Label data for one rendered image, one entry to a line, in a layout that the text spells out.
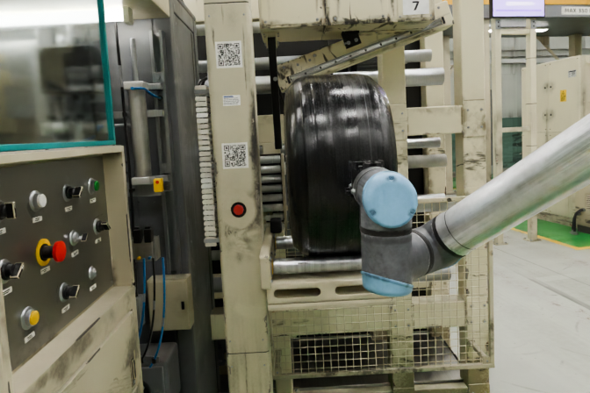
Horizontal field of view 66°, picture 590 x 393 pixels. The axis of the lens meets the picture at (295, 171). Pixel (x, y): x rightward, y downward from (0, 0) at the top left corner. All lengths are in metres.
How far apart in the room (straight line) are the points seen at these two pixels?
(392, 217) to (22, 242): 0.64
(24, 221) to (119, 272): 0.42
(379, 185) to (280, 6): 1.00
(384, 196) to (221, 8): 0.82
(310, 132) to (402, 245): 0.46
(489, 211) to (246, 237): 0.76
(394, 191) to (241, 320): 0.81
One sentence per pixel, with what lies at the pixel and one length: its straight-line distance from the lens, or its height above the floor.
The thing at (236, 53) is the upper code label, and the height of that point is 1.51.
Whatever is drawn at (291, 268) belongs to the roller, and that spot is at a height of 0.90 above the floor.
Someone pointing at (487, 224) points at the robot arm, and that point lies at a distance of 0.84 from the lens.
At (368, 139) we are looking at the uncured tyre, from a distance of 1.16.
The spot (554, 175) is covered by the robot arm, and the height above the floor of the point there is 1.19.
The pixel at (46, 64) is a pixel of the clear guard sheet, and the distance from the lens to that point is 1.01.
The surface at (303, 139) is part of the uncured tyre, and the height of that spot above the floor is 1.26.
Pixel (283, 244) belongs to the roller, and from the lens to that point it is 1.57.
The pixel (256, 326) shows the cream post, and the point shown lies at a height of 0.70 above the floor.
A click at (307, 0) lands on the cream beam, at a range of 1.65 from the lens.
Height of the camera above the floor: 1.28
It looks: 5 degrees down
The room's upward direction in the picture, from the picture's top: 3 degrees counter-clockwise
